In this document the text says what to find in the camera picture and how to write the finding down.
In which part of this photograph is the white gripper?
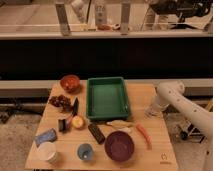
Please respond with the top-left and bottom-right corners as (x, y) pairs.
(145, 95), (169, 117)

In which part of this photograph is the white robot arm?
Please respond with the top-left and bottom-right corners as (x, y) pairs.
(146, 81), (213, 171)

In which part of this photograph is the blue folded towel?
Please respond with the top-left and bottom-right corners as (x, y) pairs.
(35, 129), (57, 146)

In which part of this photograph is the orange carrot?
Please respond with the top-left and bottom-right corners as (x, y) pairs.
(136, 124), (152, 150)

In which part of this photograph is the green plastic tray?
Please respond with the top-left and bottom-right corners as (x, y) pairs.
(86, 77), (131, 121)

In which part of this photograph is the purple bowl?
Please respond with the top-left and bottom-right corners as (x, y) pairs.
(104, 131), (135, 162)

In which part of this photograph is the black remote control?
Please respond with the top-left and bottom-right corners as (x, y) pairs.
(88, 123), (105, 144)

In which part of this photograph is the yellow-red apple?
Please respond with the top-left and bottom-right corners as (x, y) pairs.
(71, 116), (84, 129)

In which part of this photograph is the black knife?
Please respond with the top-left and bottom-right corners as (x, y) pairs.
(68, 98), (79, 123)

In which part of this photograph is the blue cup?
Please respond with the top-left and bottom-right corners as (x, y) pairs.
(77, 143), (94, 161)

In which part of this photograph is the orange-red bowl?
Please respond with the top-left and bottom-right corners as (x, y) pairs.
(60, 75), (80, 93)

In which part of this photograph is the dark grape bunch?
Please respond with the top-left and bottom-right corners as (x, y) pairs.
(49, 95), (72, 112)

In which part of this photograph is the small black block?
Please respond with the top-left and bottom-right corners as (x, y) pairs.
(58, 119), (67, 132)

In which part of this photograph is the wooden table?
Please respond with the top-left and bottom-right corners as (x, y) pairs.
(25, 81), (178, 171)

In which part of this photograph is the white cup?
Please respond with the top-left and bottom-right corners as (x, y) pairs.
(36, 142), (58, 163)

